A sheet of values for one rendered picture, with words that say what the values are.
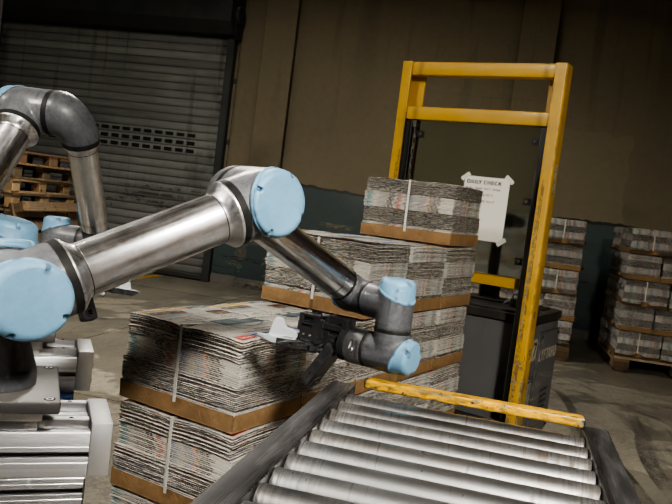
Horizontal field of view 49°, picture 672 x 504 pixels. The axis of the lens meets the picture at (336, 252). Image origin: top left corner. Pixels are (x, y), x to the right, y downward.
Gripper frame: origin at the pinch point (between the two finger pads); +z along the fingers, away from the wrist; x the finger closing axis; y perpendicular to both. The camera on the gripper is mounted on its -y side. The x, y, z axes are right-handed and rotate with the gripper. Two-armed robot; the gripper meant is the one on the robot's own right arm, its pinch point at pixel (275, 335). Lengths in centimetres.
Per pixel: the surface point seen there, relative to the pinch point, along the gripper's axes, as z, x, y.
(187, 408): 21.8, 2.4, -22.3
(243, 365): 7.5, 0.7, -8.6
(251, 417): 7.9, -5.1, -22.1
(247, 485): -44, 61, -5
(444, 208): 17, -114, 34
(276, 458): -41, 50, -5
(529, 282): -1, -168, 9
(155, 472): 30, 3, -41
